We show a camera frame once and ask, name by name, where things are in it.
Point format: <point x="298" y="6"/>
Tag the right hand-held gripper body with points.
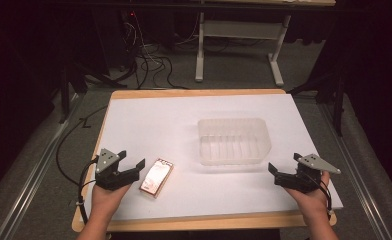
<point x="304" y="181"/>

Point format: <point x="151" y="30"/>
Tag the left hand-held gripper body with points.
<point x="108" y="176"/>

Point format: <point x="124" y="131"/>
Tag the clear plastic container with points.
<point x="234" y="141"/>

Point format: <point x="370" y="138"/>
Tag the person's right hand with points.
<point x="314" y="201"/>

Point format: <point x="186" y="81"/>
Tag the person's left hand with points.
<point x="105" y="201"/>

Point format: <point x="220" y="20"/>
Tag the black metal stand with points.
<point x="64" y="95"/>
<point x="339" y="106"/>

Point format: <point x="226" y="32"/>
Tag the white sheet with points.
<point x="184" y="116"/>

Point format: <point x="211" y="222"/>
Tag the wooden table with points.
<point x="217" y="222"/>

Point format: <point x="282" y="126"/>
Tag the dark curtain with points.
<point x="14" y="66"/>
<point x="377" y="83"/>

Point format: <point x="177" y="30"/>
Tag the metal floor rail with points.
<point x="357" y="186"/>
<point x="34" y="173"/>

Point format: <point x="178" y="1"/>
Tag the white metal desk frame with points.
<point x="199" y="50"/>

